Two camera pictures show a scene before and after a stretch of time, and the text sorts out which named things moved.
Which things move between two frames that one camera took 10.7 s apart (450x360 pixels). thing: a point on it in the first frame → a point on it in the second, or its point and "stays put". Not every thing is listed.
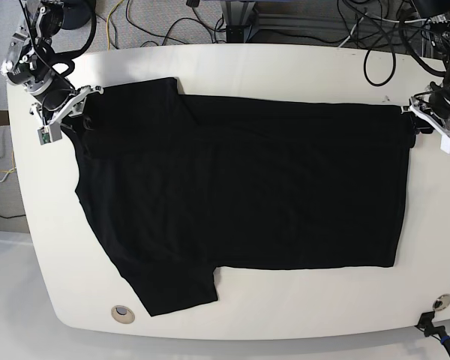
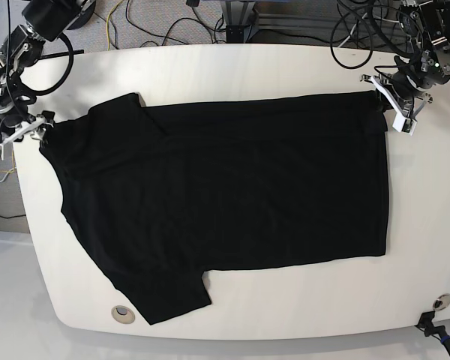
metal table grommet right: [442, 302] stays put
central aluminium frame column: [238, 14] stays put
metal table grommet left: [123, 314] stays put
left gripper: [52, 104] → [10, 115]
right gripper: [441, 101] → [405, 89]
